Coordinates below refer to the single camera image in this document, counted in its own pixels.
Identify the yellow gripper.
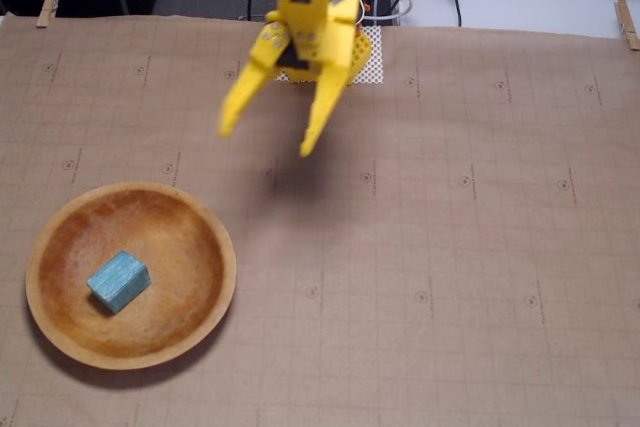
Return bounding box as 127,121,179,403
218,0,364,159

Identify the blue block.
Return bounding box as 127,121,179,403
87,250,151,315

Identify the wooden clothespin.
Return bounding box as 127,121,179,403
613,0,640,52
35,0,63,29

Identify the brown grid paper mat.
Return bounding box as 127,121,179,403
0,14,640,427

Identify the yellow robot base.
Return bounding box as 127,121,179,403
289,26,374,84

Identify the round wooden bowl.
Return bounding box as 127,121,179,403
25,181,238,371

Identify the white perforated mat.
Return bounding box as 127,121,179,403
273,24,385,86

